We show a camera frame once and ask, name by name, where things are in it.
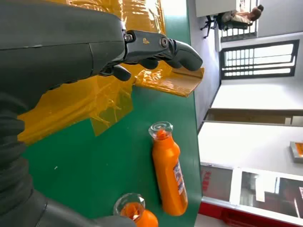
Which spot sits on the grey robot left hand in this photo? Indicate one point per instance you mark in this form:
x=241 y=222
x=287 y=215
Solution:
x=59 y=47

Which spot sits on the orange plastic bottle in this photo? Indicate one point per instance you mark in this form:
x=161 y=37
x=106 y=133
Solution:
x=167 y=175
x=147 y=221

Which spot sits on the yellow film wrapped board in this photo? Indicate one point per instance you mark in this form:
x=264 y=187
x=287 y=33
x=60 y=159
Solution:
x=71 y=103

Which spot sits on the green table mat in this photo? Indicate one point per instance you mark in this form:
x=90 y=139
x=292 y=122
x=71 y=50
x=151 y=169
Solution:
x=94 y=175

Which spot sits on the black barred window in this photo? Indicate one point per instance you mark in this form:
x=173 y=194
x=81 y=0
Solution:
x=222 y=59

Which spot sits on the black office chair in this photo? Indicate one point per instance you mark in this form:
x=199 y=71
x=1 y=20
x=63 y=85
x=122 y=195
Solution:
x=227 y=25

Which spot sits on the person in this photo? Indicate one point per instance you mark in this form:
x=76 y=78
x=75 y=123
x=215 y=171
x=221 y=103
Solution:
x=245 y=15

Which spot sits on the red white display cabinet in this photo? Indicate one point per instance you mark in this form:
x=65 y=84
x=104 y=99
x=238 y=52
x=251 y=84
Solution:
x=236 y=216

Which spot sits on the grey framed orange sign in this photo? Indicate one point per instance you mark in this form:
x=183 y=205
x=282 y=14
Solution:
x=298 y=150

